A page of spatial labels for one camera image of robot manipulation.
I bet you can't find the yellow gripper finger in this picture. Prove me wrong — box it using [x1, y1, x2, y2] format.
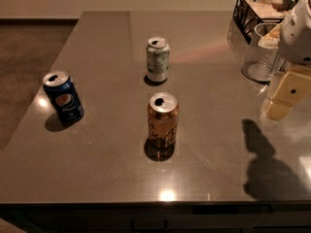
[289, 64, 311, 77]
[262, 71, 311, 120]

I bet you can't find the orange soda can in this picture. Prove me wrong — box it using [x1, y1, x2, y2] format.
[148, 92, 179, 149]

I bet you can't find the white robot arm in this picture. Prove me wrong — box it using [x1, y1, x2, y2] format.
[262, 0, 311, 120]

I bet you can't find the green white 7up can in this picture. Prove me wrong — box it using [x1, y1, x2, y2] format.
[146, 37, 170, 83]

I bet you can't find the blue pepsi can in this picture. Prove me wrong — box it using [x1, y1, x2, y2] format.
[43, 70, 84, 124]

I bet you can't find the clear glass cup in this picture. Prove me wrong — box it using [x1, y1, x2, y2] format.
[241, 23, 277, 83]

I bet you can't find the black wire basket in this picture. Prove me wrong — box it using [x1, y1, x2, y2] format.
[233, 0, 285, 44]

